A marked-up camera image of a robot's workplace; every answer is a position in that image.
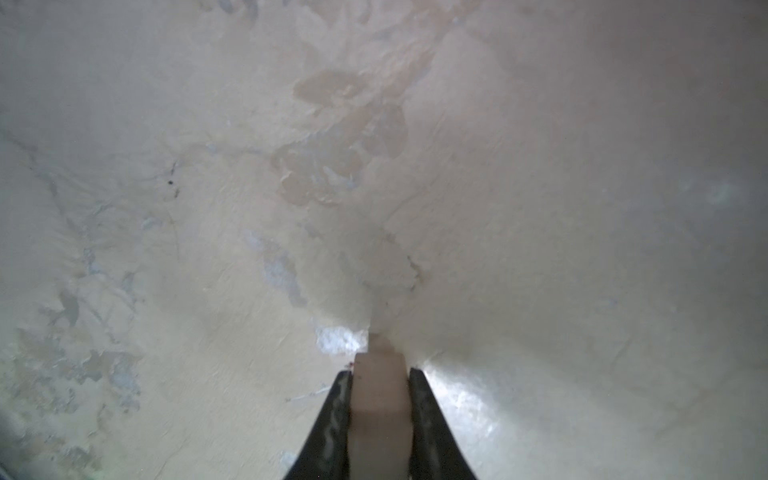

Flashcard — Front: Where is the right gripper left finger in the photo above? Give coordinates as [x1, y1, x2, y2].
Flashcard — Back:
[284, 370, 353, 480]

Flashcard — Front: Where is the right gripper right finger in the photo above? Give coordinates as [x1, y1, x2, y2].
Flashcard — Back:
[408, 368, 477, 480]

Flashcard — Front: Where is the small square wood block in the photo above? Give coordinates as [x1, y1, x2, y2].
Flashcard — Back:
[347, 333, 413, 479]

